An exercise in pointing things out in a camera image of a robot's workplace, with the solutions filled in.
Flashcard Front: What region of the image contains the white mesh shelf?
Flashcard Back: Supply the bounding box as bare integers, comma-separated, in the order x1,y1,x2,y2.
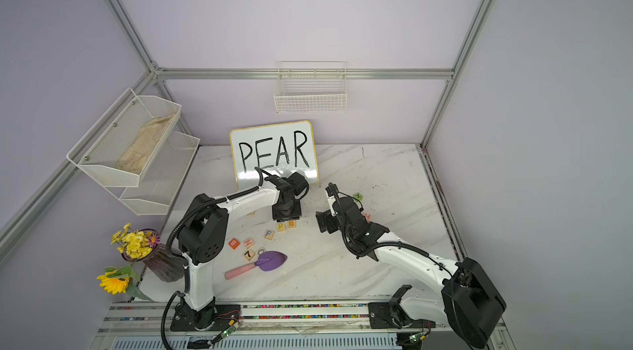
120,131,199,216
67,89,181,188

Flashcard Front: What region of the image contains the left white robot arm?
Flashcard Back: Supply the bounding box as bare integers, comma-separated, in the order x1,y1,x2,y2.
164,167,309,331

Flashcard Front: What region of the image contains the lower white mesh shelf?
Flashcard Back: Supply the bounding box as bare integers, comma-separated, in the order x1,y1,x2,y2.
120,131,199,216

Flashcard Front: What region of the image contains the whiteboard with PEAR text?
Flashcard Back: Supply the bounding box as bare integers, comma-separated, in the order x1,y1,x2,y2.
229,120,320,190

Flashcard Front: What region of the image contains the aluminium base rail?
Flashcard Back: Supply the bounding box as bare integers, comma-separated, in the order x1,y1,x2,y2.
93,297,510,350

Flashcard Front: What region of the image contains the purple pink toy trowel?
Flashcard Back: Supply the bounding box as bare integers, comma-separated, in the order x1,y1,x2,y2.
224,251,288,280

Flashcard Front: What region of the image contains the white wire wall basket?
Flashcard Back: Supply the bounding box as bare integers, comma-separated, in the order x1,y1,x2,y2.
274,61,348,114

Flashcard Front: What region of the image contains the wooden N letter block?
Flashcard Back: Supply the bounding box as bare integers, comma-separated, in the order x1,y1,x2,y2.
243,238,255,249

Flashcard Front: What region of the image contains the yellow flower bouquet vase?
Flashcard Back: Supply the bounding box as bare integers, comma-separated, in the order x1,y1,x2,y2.
111,223,185,282

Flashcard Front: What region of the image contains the left black corrugated cable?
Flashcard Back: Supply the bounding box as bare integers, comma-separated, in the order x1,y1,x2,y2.
160,165,278,350

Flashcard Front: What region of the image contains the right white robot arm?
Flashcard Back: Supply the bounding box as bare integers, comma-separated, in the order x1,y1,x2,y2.
316,183,507,349

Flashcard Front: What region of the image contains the right black cable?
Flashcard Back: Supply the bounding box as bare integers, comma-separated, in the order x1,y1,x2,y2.
325,183,466,277

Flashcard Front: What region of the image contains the upper white mesh shelf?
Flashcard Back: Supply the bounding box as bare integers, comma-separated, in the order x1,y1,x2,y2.
67,89,181,188

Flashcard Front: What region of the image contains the wooden F letter block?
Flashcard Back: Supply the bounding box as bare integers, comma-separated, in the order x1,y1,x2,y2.
264,230,275,241

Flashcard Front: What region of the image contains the beige cloth in shelf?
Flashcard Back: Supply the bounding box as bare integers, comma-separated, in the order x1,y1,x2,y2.
116,114,174,175

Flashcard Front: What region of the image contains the sunflower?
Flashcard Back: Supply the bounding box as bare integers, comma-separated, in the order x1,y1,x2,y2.
97,265,152,302

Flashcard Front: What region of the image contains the red B letter block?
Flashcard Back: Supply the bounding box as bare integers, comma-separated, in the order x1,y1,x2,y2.
228,238,241,250

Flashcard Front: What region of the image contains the black Z letter block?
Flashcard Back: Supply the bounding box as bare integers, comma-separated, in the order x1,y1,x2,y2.
243,249,256,261

